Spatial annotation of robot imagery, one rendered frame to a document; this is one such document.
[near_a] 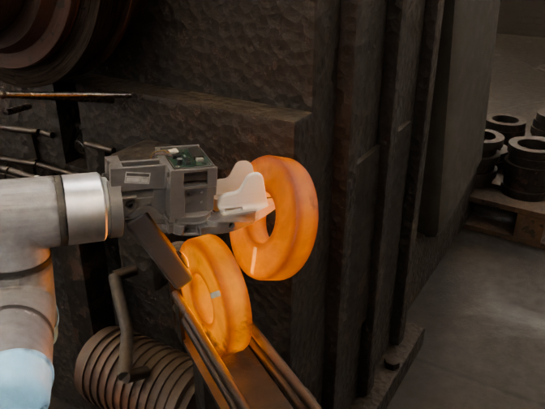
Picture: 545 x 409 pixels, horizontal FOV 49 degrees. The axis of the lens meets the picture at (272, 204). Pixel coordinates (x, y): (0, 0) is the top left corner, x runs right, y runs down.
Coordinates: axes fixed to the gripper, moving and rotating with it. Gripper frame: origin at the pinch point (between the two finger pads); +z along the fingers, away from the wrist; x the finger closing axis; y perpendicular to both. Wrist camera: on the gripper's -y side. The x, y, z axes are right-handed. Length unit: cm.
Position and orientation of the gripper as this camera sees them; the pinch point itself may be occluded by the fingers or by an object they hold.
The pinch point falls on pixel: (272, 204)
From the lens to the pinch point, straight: 73.7
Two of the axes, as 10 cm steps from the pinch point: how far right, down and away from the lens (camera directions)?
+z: 9.2, -1.0, 3.9
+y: 0.9, -8.9, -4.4
